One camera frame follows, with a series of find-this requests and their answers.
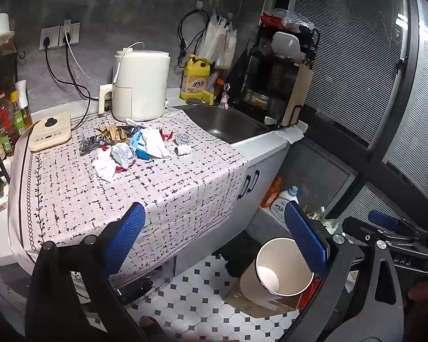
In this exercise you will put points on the hanging plastic bags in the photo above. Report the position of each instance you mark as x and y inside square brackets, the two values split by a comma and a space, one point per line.
[219, 42]

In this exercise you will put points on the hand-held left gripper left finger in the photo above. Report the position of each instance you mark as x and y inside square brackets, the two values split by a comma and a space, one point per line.
[126, 237]

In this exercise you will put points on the white bowl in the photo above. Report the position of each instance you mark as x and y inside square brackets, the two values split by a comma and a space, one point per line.
[287, 44]

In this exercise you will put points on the orange packet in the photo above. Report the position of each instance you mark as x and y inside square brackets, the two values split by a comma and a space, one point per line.
[271, 192]

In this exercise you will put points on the brown paper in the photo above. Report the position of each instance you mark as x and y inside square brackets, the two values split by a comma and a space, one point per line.
[110, 134]

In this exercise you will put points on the red cap oil bottle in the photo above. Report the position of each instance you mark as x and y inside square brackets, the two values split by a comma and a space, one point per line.
[3, 121]

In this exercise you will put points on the white air fryer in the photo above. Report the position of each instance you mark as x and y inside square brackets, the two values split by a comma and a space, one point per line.
[141, 82]

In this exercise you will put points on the small pink bottle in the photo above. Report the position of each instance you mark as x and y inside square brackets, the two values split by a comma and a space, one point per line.
[224, 99]

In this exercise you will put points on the beige trash bin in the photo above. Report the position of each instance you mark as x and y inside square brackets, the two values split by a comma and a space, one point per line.
[249, 278]

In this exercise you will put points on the blue medicine box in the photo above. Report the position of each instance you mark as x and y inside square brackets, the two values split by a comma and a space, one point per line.
[141, 146]

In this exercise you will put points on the yellow cap sauce bottle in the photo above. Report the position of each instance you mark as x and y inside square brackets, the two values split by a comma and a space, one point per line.
[18, 114]

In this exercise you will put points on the white paper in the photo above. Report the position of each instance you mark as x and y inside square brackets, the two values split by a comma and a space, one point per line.
[183, 149]

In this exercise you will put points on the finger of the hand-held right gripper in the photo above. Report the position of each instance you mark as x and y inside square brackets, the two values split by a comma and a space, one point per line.
[383, 217]
[360, 229]

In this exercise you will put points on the white plastic bag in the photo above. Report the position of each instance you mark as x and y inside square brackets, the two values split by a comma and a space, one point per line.
[157, 144]

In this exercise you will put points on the flat cardboard box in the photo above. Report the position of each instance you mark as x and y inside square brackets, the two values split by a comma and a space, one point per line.
[249, 304]

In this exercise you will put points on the metal pot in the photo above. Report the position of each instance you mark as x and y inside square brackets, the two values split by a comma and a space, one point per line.
[256, 98]

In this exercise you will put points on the clear plastic bag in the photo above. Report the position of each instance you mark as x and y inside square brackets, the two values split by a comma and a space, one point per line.
[289, 19]

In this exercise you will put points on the steel sink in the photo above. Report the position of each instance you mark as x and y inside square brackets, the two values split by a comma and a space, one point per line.
[224, 123]

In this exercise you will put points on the patterned white tablecloth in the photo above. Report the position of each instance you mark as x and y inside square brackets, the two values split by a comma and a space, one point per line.
[128, 192]

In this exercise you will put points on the white sink cabinet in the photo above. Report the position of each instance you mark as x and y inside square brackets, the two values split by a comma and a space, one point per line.
[267, 164]

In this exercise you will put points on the round sink strainer cover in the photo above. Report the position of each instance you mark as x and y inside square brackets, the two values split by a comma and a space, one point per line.
[194, 102]

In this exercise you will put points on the printed wrapper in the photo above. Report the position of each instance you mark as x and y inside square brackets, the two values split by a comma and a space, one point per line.
[123, 153]

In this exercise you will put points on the yellow dish soap bottle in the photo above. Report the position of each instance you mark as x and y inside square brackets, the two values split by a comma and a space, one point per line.
[194, 80]

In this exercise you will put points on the white tissue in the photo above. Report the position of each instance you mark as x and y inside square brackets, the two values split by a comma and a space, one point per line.
[105, 167]

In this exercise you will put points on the dark snack wrapper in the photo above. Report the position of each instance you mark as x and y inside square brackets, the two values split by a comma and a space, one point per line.
[132, 123]

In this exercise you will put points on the grey wall socket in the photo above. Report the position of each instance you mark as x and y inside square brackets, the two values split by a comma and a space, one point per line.
[71, 32]
[50, 37]

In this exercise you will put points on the white cloth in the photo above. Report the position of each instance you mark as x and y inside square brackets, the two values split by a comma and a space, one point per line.
[290, 134]

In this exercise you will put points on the silver foil wrapper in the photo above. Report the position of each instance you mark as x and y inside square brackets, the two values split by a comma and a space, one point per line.
[89, 145]

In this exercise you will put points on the wooden cutting board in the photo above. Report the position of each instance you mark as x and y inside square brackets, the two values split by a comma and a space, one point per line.
[298, 92]

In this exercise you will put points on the beige induction cooker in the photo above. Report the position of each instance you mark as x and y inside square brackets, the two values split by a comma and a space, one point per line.
[50, 133]

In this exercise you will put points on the silver foil ball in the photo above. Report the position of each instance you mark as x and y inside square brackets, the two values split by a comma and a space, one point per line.
[182, 138]

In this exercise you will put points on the white top spray bottle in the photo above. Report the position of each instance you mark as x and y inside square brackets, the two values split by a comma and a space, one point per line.
[23, 96]

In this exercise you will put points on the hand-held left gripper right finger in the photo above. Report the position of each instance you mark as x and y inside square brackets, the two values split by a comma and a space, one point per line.
[305, 238]

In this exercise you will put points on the black dish rack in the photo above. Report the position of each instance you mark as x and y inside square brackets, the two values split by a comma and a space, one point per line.
[271, 74]

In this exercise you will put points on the yellow sponge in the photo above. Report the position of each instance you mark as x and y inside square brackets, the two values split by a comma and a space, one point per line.
[208, 97]

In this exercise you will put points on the red wrapper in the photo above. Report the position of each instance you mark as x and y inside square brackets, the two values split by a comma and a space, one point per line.
[167, 134]

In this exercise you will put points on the white detergent bottle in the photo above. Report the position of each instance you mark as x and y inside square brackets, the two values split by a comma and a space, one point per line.
[283, 205]

